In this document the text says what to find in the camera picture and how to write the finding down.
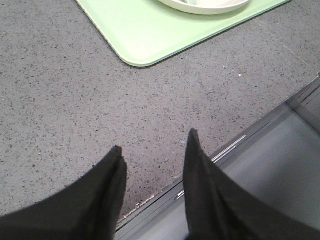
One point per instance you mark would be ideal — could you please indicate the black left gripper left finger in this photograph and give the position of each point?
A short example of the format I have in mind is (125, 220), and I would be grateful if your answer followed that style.
(88, 209)

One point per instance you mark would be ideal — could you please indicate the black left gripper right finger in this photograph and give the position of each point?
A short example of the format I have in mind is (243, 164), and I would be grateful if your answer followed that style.
(217, 208)

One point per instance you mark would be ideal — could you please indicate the beige round plate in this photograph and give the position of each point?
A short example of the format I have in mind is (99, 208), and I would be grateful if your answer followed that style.
(205, 7)

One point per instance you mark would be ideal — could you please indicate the light green tray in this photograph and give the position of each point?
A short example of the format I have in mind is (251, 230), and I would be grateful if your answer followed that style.
(145, 32)

